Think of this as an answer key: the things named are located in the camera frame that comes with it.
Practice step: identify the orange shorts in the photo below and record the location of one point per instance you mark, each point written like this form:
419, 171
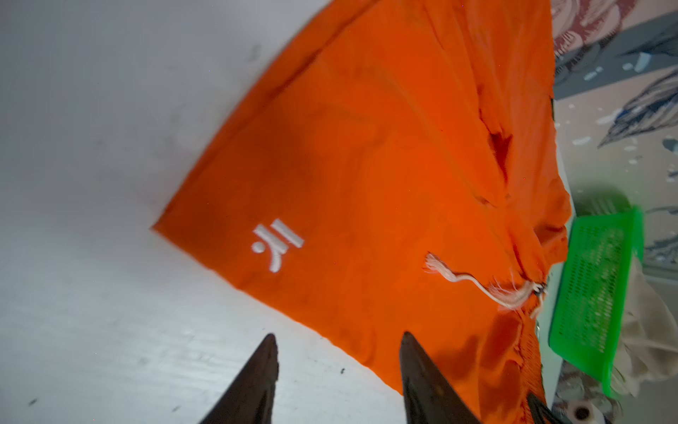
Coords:
394, 171

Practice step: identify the green plastic basket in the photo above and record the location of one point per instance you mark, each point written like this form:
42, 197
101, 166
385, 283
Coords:
588, 313

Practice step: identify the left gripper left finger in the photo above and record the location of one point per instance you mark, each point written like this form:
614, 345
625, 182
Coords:
250, 397

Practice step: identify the beige shorts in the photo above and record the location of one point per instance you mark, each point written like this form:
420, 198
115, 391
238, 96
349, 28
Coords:
647, 348

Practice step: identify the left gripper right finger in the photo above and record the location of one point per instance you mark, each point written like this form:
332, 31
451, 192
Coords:
428, 397

